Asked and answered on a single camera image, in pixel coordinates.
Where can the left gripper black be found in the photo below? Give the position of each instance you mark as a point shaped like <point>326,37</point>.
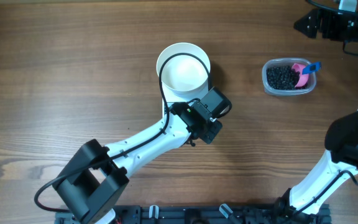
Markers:
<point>209,137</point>

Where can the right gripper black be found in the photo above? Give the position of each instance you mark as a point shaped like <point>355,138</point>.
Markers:
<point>327,28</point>

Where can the pink scoop with blue handle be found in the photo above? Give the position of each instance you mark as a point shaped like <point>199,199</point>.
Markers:
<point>304,71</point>

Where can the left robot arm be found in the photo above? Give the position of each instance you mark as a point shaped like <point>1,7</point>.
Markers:
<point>96,176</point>

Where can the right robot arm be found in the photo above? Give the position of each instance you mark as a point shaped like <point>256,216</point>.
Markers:
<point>302,203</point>

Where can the white digital kitchen scale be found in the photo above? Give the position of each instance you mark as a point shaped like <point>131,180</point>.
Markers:
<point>172,97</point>

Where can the white round bowl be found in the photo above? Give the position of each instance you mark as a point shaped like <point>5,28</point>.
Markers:
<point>184,68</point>

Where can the clear plastic container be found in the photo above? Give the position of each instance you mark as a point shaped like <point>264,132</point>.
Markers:
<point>310,85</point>

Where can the black beans in container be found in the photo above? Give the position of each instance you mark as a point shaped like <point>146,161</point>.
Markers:
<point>282,78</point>

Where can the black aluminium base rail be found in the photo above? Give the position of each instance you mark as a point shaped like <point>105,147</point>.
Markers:
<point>154,214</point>

